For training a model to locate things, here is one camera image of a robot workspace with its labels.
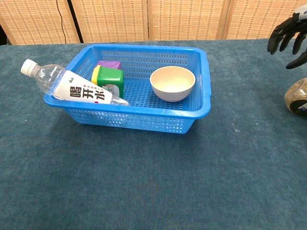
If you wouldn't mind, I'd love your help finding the purple cube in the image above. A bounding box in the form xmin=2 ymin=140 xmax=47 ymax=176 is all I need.
xmin=95 ymin=60 xmax=122 ymax=70

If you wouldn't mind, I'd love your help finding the cream bowl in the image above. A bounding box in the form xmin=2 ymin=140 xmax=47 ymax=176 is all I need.
xmin=150 ymin=66 xmax=196 ymax=103

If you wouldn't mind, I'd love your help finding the green box yellow lid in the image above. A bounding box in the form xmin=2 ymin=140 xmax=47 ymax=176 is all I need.
xmin=91 ymin=65 xmax=125 ymax=99

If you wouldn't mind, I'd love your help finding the clear water bottle white label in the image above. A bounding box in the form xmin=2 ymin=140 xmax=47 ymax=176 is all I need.
xmin=20 ymin=58 xmax=130 ymax=106

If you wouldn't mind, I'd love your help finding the blue plastic mesh basket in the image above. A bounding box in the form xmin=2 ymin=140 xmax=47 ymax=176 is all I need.
xmin=43 ymin=43 xmax=212 ymax=134

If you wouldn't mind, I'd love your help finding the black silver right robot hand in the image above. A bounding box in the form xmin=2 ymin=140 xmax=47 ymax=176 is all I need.
xmin=267 ymin=4 xmax=307 ymax=70

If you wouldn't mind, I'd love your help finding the bamboo folding screen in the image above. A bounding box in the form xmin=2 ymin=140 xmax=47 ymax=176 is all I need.
xmin=0 ymin=0 xmax=307 ymax=46

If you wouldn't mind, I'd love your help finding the thin black hanging cable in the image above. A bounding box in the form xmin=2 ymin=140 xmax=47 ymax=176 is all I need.
xmin=56 ymin=0 xmax=68 ymax=44

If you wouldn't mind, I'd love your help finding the blue carpet table cover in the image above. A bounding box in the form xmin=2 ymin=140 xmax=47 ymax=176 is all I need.
xmin=0 ymin=38 xmax=307 ymax=230

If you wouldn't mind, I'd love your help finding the jar of grains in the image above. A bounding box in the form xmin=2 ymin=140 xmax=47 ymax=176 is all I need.
xmin=284 ymin=77 xmax=307 ymax=118

